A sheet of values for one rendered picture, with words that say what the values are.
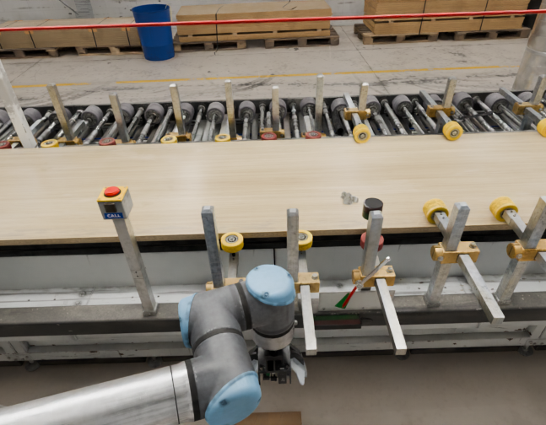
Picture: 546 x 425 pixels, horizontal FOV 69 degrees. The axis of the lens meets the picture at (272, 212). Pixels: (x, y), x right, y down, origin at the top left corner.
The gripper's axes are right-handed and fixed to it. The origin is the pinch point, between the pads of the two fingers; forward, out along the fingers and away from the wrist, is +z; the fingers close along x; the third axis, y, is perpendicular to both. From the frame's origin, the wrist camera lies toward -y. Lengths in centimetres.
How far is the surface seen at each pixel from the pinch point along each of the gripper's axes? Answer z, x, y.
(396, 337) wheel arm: 7.7, 35.2, -14.4
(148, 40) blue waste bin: 63, -167, -576
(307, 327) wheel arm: 9.9, 10.5, -20.8
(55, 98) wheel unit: -15, -107, -150
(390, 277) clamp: 7, 40, -37
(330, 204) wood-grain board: 4, 25, -74
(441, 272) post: 7, 57, -38
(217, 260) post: -1.9, -16.8, -38.9
